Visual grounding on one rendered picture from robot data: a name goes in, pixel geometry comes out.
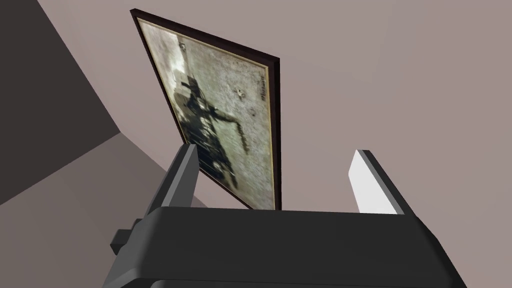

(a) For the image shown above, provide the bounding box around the dark framed wall picture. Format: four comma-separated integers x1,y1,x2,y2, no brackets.
129,7,283,211

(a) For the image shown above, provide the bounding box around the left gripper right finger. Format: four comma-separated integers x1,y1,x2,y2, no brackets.
347,149,416,217

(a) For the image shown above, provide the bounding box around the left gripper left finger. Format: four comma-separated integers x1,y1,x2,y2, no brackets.
145,143,200,217

